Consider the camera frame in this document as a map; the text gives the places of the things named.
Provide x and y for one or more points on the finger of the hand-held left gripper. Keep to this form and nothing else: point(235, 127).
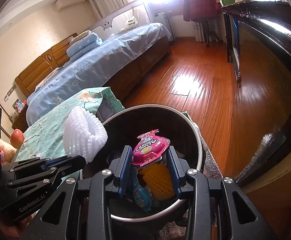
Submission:
point(56, 161)
point(70, 163)

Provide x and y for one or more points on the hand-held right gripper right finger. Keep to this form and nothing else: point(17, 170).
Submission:
point(174, 172)

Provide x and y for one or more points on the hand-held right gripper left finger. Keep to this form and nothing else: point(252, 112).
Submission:
point(126, 172)

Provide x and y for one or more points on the yellow foam fruit net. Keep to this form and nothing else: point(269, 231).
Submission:
point(158, 182)

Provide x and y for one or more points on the blue drink pouch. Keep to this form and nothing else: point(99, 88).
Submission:
point(141, 195)

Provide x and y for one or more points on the white foam fruit net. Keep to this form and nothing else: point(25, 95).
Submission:
point(85, 135)

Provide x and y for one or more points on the pink drink pouch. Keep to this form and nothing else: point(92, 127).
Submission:
point(150, 147)

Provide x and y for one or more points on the black trash bin white rim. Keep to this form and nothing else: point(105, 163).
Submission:
point(180, 130)

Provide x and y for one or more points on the teal floral tablecloth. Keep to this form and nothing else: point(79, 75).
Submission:
point(50, 130)

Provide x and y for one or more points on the red yellow apple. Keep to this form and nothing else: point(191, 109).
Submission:
point(16, 138)

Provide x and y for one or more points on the cream teddy bear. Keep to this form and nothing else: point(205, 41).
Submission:
point(6, 152)

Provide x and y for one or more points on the dark wooden nightstand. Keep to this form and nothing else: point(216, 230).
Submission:
point(20, 121)

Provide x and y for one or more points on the wooden headboard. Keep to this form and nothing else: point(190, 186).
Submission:
point(40, 67)

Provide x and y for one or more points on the bed with blue sheet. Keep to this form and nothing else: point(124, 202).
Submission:
point(98, 62)

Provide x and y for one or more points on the folded blue quilt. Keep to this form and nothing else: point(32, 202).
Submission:
point(85, 46)

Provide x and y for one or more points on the small yellow pillow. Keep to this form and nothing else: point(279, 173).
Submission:
point(80, 36)

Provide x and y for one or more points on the dark coat stand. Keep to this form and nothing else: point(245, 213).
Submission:
point(210, 32)

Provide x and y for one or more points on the white radiator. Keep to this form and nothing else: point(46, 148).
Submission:
point(165, 27)

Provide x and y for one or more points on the white air conditioner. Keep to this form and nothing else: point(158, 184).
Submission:
point(70, 2)

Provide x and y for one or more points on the black glossy cabinet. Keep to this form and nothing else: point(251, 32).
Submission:
point(273, 42)

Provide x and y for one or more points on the dark red jacket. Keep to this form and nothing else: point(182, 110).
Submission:
point(200, 0)

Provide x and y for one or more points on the small photo frame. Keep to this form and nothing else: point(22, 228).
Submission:
point(19, 105)

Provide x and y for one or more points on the wall switch panel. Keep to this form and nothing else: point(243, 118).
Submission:
point(10, 93)

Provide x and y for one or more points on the grey bed guard rail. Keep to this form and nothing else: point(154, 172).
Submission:
point(120, 17)

